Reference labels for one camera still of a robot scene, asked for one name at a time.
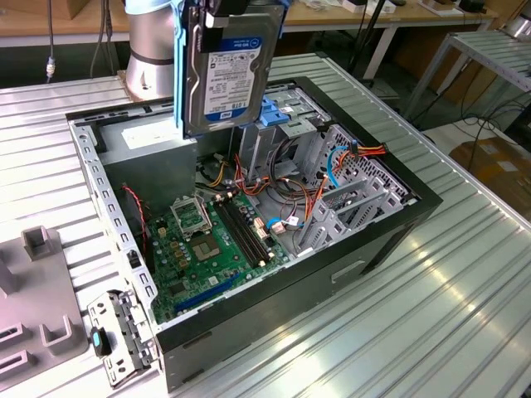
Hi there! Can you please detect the black blue latch tab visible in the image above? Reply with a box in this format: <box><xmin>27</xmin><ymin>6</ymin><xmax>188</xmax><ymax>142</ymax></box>
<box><xmin>90</xmin><ymin>327</ymin><xmax>112</xmax><ymax>357</ymax></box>

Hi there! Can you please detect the grey parts rack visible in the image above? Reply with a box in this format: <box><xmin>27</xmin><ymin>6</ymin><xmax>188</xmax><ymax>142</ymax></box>
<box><xmin>0</xmin><ymin>226</ymin><xmax>90</xmax><ymax>382</ymax></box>

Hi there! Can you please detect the black RAM slot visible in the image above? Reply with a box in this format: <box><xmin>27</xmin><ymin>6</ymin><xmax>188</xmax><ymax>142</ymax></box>
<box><xmin>218</xmin><ymin>201</ymin><xmax>261</xmax><ymax>267</ymax></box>
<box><xmin>213</xmin><ymin>201</ymin><xmax>256</xmax><ymax>269</ymax></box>
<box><xmin>230</xmin><ymin>197</ymin><xmax>271</xmax><ymax>262</ymax></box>
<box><xmin>224</xmin><ymin>199</ymin><xmax>266</xmax><ymax>265</ymax></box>

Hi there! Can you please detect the orange black wire bundle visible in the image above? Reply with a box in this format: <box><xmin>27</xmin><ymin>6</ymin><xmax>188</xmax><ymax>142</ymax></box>
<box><xmin>234</xmin><ymin>153</ymin><xmax>329</xmax><ymax>225</ymax></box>

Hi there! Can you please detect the thin black cable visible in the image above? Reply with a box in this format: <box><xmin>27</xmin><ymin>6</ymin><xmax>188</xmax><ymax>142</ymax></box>
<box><xmin>90</xmin><ymin>0</ymin><xmax>114</xmax><ymax>79</ymax></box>

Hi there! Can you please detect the green motherboard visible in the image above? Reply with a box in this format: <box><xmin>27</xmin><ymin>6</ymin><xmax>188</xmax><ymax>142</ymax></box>
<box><xmin>144</xmin><ymin>192</ymin><xmax>291</xmax><ymax>324</ymax></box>

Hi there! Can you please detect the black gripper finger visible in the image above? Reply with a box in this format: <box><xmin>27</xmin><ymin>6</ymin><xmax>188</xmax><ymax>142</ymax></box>
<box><xmin>200</xmin><ymin>11</ymin><xmax>231</xmax><ymax>54</ymax></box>

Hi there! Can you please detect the grey metal disk bay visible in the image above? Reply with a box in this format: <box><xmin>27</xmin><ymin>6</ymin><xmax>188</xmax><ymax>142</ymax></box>
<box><xmin>296</xmin><ymin>122</ymin><xmax>418</xmax><ymax>258</ymax></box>

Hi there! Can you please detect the metal slat side table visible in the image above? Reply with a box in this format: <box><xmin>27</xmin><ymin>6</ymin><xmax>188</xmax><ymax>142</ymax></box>
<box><xmin>404</xmin><ymin>31</ymin><xmax>531</xmax><ymax>125</ymax></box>

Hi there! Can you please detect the hard disk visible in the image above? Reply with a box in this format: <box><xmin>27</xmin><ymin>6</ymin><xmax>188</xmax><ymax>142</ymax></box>
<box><xmin>173</xmin><ymin>0</ymin><xmax>288</xmax><ymax>140</ymax></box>

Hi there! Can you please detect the metal socket cover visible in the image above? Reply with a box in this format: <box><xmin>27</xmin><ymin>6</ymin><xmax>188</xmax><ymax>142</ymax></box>
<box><xmin>169</xmin><ymin>197</ymin><xmax>213</xmax><ymax>240</ymax></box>

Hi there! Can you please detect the CPU socket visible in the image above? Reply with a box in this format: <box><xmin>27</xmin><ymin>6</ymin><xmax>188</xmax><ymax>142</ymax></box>
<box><xmin>188</xmin><ymin>235</ymin><xmax>225</xmax><ymax>263</ymax></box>

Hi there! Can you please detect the blue data wire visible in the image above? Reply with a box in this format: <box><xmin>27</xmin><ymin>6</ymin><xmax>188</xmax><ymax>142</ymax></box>
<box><xmin>324</xmin><ymin>145</ymin><xmax>352</xmax><ymax>190</ymax></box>

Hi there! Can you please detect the blue plastic drive latch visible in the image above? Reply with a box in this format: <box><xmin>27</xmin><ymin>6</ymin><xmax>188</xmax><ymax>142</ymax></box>
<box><xmin>257</xmin><ymin>93</ymin><xmax>290</xmax><ymax>128</ymax></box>

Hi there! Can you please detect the metal slot bracket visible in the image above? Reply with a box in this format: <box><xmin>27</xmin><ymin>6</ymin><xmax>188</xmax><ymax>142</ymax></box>
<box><xmin>86</xmin><ymin>289</ymin><xmax>161</xmax><ymax>389</ymax></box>

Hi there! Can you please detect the orange power wire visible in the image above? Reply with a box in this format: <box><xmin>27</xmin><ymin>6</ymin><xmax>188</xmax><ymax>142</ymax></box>
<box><xmin>350</xmin><ymin>140</ymin><xmax>389</xmax><ymax>161</ymax></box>

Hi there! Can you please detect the silver round metal object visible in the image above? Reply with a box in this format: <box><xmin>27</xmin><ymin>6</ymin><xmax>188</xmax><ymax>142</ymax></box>
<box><xmin>504</xmin><ymin>16</ymin><xmax>531</xmax><ymax>41</ymax></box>

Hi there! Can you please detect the black case fan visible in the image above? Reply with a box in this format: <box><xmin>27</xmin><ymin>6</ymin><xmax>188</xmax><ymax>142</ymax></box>
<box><xmin>119</xmin><ymin>184</ymin><xmax>151</xmax><ymax>274</ymax></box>

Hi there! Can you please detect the grey optical drive cage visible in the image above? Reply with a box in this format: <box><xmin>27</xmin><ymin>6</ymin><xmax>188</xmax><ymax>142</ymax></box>
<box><xmin>230</xmin><ymin>86</ymin><xmax>333</xmax><ymax>183</ymax></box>

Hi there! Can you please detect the red fan wire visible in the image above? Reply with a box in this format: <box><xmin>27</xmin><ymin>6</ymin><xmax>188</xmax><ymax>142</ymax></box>
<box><xmin>123</xmin><ymin>185</ymin><xmax>149</xmax><ymax>250</ymax></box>

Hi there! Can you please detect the yellow black wire bundle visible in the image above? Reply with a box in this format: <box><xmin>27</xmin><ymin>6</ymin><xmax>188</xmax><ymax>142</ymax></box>
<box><xmin>205</xmin><ymin>159</ymin><xmax>229</xmax><ymax>187</ymax></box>

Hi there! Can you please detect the grey power supply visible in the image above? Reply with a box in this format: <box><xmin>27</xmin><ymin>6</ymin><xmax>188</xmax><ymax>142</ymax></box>
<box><xmin>97</xmin><ymin>111</ymin><xmax>199</xmax><ymax>212</ymax></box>

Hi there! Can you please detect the black cable with metal plug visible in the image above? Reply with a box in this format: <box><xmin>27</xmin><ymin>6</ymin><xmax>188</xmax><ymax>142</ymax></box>
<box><xmin>44</xmin><ymin>0</ymin><xmax>57</xmax><ymax>85</ymax></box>

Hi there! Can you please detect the wooden desk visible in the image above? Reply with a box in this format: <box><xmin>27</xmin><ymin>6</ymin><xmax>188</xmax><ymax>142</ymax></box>
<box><xmin>0</xmin><ymin>0</ymin><xmax>499</xmax><ymax>47</ymax></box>

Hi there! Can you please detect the blue wire with white plug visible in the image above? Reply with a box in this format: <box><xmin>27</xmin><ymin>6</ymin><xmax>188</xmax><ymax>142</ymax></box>
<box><xmin>265</xmin><ymin>215</ymin><xmax>300</xmax><ymax>235</ymax></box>

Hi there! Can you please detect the white box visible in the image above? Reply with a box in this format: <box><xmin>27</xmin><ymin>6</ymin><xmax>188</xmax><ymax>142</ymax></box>
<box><xmin>342</xmin><ymin>0</ymin><xmax>397</xmax><ymax>13</ymax></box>

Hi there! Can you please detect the large flat cardboard box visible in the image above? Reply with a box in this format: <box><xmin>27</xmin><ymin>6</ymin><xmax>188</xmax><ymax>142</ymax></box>
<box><xmin>450</xmin><ymin>138</ymin><xmax>531</xmax><ymax>208</ymax></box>

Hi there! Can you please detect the black PC case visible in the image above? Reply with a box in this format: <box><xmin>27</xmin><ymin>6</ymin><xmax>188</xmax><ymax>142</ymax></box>
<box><xmin>65</xmin><ymin>75</ymin><xmax>444</xmax><ymax>394</ymax></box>

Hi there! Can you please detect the blue expansion slot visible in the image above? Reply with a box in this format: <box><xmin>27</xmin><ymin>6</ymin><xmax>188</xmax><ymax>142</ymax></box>
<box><xmin>173</xmin><ymin>271</ymin><xmax>241</xmax><ymax>314</ymax></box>

